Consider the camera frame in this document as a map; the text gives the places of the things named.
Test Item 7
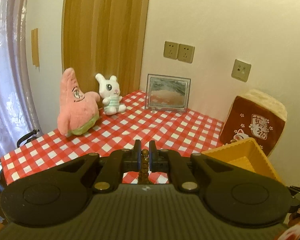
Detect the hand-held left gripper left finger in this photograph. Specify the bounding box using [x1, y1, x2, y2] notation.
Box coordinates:
[57, 140, 142, 193]

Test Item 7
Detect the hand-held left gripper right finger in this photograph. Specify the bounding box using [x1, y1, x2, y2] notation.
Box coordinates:
[149, 140, 232, 193]

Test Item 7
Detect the brown wooden bead necklace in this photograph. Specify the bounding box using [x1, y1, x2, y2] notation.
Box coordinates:
[137, 149, 151, 185]

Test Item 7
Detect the yellow plastic tray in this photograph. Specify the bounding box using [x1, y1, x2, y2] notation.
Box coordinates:
[201, 137, 286, 186]

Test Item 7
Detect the red white checkered tablecloth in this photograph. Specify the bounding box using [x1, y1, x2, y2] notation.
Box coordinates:
[0, 89, 226, 188]

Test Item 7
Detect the red white printed cloth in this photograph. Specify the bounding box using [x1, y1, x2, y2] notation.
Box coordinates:
[277, 219, 300, 240]

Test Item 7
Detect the white rabbit plush toy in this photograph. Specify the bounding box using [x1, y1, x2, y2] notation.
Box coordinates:
[95, 73, 127, 116]

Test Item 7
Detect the pink starfish plush toy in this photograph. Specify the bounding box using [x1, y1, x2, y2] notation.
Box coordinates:
[57, 67, 101, 137]

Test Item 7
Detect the brown cat print cushion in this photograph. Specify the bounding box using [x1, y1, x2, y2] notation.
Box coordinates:
[220, 88, 288, 158]

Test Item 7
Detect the dark chair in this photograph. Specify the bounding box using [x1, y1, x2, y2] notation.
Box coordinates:
[0, 128, 41, 181]

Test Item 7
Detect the yellow tape strip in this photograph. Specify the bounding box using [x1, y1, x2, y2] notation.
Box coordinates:
[31, 29, 35, 65]
[34, 28, 41, 70]

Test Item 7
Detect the pale lilac curtain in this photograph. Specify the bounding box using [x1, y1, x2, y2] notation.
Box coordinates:
[0, 0, 41, 166]

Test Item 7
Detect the glass sand art frame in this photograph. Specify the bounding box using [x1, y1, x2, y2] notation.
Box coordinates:
[144, 73, 191, 113]

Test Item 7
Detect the beige wall socket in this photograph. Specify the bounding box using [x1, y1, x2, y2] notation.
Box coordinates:
[178, 43, 196, 64]
[163, 40, 180, 60]

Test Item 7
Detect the wooden wall panel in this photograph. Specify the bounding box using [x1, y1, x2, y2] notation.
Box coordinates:
[61, 0, 152, 98]

